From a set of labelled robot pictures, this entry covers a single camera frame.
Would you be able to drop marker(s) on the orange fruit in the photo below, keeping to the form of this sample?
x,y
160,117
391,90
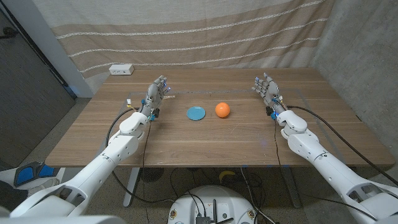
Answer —
x,y
222,109

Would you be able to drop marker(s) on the grey sneaker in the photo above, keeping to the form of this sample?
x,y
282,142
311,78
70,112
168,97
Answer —
x,y
45,186

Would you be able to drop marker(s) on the wooden clothespin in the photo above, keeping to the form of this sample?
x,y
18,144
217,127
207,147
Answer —
x,y
170,97

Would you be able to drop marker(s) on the grey table leg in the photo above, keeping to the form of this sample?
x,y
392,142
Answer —
x,y
130,189
292,189

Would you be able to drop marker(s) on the small blue plate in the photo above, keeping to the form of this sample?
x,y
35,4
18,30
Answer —
x,y
196,113

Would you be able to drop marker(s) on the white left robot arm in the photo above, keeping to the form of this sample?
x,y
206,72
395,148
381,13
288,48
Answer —
x,y
102,161

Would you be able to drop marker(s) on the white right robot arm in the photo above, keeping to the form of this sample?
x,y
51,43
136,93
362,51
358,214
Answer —
x,y
329,168

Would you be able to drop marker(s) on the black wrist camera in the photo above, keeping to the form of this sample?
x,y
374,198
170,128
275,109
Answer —
x,y
156,112
269,110

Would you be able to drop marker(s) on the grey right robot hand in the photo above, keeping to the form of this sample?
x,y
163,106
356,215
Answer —
x,y
271,91

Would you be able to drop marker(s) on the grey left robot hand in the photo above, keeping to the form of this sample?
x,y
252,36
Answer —
x,y
154,96

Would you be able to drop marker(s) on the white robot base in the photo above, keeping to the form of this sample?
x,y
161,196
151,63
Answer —
x,y
211,202

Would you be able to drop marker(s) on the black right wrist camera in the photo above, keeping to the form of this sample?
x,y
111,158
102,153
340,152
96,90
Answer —
x,y
269,110

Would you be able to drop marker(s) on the yellow banana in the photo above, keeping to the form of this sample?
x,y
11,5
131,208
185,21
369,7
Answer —
x,y
226,174

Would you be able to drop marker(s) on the beige striped backdrop cloth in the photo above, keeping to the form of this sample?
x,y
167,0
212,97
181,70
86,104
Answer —
x,y
192,34

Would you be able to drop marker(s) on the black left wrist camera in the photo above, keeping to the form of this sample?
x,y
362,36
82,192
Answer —
x,y
156,112

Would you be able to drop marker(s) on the white power strip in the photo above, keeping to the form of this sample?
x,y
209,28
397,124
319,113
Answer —
x,y
121,69

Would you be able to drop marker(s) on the white robot torso shell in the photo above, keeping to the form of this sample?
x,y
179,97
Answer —
x,y
62,220

